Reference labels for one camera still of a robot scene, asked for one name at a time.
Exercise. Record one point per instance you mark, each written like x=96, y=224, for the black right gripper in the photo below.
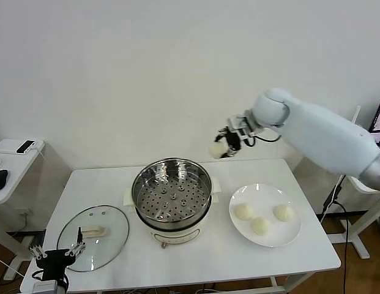
x=234, y=142

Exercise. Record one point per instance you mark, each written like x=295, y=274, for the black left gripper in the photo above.
x=55, y=260

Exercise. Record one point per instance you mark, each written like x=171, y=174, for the white steamed baozi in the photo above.
x=216, y=150
x=244, y=211
x=284, y=212
x=261, y=225

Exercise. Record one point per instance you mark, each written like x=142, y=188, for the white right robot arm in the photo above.
x=324, y=134

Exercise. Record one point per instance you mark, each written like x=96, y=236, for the stainless steel steamer basket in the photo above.
x=171, y=196

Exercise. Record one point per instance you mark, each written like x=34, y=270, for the white power adapter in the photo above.
x=26, y=217

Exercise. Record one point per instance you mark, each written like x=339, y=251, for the white round plate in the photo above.
x=263, y=193

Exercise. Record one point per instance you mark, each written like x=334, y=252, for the black cloth lump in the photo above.
x=0, y=180

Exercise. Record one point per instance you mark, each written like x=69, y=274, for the white side table with phone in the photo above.
x=15, y=165

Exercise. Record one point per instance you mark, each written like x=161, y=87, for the cream electric cooker pot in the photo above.
x=174, y=235

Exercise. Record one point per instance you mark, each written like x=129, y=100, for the white and black phone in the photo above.
x=26, y=147

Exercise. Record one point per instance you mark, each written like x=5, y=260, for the white drinking straw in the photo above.
x=356, y=114

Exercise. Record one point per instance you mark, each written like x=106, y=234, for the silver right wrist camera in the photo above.
x=240, y=125

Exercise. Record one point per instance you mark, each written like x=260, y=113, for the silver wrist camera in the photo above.
x=49, y=288
x=240, y=125

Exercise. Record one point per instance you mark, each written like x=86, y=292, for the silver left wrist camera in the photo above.
x=49, y=288

